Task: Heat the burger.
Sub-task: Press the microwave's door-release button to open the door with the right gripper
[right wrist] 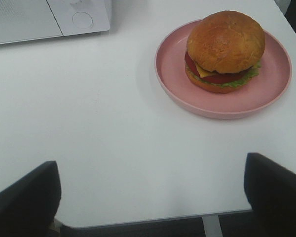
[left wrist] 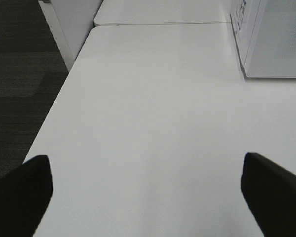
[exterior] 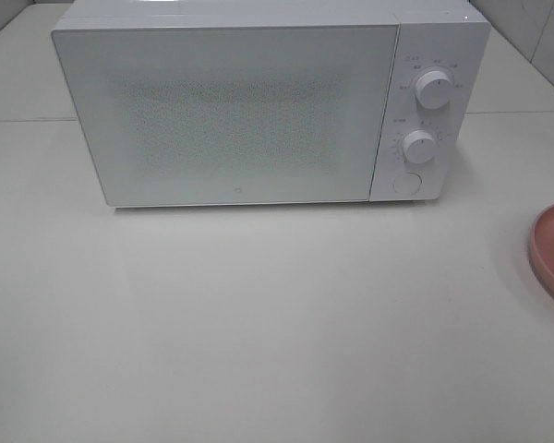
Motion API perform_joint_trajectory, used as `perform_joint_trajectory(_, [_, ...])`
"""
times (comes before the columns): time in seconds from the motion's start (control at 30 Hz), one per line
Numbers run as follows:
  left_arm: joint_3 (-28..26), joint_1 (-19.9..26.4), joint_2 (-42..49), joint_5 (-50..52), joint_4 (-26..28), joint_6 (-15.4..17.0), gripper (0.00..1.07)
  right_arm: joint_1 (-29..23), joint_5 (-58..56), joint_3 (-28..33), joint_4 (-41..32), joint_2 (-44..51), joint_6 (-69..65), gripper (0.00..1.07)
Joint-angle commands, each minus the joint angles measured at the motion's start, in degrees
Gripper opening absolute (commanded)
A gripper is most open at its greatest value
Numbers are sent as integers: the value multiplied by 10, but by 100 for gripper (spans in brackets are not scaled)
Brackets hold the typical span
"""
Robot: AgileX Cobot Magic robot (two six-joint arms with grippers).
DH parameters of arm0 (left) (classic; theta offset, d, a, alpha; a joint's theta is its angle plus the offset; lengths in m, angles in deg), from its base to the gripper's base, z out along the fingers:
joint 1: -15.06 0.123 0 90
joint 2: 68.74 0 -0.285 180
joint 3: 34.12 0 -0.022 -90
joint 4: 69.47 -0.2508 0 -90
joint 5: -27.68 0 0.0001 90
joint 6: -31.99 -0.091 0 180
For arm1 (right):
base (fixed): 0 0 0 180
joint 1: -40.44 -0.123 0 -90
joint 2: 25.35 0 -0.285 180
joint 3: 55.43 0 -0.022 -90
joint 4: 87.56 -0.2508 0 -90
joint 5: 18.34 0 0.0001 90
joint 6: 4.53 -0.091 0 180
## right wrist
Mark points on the white table leg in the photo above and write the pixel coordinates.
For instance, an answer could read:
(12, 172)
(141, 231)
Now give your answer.
(212, 226)

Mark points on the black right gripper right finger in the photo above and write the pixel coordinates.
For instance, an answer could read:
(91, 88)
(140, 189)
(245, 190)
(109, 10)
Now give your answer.
(271, 192)

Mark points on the pink round plate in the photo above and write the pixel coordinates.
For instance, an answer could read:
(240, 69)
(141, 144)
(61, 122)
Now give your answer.
(273, 80)

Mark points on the burger with sesame bun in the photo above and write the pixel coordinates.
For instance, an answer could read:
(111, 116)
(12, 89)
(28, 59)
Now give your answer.
(223, 51)

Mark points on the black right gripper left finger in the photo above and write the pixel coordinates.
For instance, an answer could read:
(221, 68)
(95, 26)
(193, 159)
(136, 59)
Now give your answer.
(28, 206)

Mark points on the round microwave door button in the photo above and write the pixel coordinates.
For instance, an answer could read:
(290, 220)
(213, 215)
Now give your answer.
(82, 20)

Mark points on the white microwave door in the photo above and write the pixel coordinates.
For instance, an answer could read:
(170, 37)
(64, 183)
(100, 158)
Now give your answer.
(23, 20)

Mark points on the white microwave oven body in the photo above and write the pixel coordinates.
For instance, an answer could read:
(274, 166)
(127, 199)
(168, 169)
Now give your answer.
(63, 11)

